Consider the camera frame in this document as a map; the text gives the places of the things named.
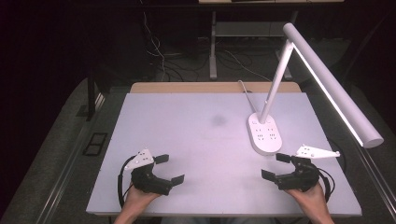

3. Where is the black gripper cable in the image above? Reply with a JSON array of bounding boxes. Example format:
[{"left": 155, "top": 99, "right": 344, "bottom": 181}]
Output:
[
  {"left": 117, "top": 155, "right": 136, "bottom": 210},
  {"left": 317, "top": 167, "right": 336, "bottom": 203}
]

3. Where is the black floor socket frame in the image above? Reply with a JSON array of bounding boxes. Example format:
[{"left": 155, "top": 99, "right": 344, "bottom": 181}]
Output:
[{"left": 81, "top": 132, "right": 108, "bottom": 157}]

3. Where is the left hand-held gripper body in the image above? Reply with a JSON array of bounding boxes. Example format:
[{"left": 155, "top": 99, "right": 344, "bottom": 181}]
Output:
[{"left": 124, "top": 148, "right": 173, "bottom": 197}]

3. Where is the person's left hand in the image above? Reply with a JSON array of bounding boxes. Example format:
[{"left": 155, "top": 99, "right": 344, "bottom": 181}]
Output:
[{"left": 123, "top": 183, "right": 162, "bottom": 210}]

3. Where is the tangle of floor cables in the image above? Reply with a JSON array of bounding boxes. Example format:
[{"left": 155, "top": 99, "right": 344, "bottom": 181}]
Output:
[{"left": 141, "top": 3, "right": 272, "bottom": 82}]

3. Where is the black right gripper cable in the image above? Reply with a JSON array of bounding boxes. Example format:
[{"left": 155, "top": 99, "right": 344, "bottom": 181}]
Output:
[{"left": 317, "top": 167, "right": 336, "bottom": 203}]

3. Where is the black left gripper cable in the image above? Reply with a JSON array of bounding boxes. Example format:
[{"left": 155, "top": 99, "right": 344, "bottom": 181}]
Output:
[{"left": 117, "top": 155, "right": 136, "bottom": 210}]

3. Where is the white lamp cable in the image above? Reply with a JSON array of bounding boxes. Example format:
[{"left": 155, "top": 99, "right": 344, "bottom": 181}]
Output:
[{"left": 237, "top": 79, "right": 260, "bottom": 114}]

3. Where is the grey metal desk frame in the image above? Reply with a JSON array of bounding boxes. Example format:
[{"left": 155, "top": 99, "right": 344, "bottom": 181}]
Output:
[{"left": 208, "top": 10, "right": 299, "bottom": 81}]

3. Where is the metal floor rail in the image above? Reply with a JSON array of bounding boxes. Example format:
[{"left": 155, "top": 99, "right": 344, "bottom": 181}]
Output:
[
  {"left": 354, "top": 141, "right": 396, "bottom": 220},
  {"left": 35, "top": 122, "right": 94, "bottom": 224}
]

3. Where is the white desk lamp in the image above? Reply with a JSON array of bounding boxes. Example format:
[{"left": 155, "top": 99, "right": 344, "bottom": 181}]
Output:
[{"left": 247, "top": 21, "right": 385, "bottom": 157}]

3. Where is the black stand leg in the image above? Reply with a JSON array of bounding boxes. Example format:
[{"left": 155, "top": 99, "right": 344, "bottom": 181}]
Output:
[{"left": 86, "top": 70, "right": 97, "bottom": 122}]

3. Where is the white table cover board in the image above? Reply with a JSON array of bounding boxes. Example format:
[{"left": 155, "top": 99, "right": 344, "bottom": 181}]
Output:
[{"left": 86, "top": 91, "right": 363, "bottom": 217}]

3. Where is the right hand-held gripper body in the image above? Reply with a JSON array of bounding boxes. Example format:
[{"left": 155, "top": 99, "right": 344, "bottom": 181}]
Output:
[{"left": 275, "top": 144, "right": 341, "bottom": 192}]

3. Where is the person's right hand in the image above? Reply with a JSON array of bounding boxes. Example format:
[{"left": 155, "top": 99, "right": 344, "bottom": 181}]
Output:
[{"left": 286, "top": 183, "right": 329, "bottom": 213}]

